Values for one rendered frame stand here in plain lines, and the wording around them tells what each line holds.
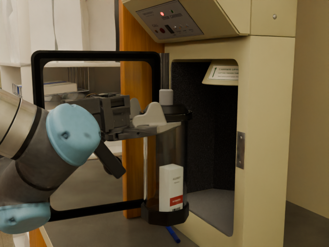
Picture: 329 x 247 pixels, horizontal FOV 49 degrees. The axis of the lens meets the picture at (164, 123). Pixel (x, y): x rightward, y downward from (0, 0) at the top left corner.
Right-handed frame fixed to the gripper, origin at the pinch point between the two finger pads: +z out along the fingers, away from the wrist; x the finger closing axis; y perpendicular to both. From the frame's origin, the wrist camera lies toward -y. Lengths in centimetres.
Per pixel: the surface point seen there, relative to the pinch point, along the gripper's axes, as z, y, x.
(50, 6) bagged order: 8, 39, 124
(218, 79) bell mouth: 12.2, 7.8, -2.3
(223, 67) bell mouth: 13.5, 10.2, -2.5
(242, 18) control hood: 9.1, 19.0, -14.1
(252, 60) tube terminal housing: 11.1, 11.9, -14.1
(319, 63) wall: 53, 8, 6
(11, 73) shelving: -5, 6, 210
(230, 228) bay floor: 10.1, -23.3, -7.4
